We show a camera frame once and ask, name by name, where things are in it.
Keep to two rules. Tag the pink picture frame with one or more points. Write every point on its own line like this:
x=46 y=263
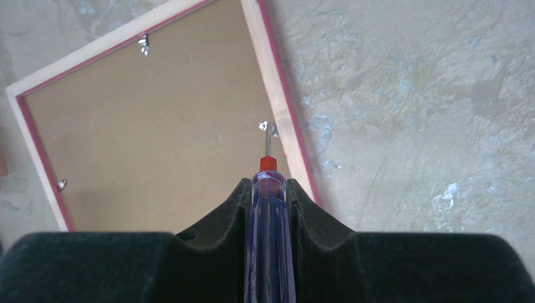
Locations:
x=151 y=126

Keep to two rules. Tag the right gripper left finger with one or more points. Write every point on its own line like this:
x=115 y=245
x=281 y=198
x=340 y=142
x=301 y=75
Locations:
x=203 y=263

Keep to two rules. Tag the blue red screwdriver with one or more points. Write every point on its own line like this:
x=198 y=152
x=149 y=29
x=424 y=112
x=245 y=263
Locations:
x=269 y=275

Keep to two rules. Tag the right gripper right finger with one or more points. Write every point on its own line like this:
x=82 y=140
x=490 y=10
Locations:
x=333 y=263

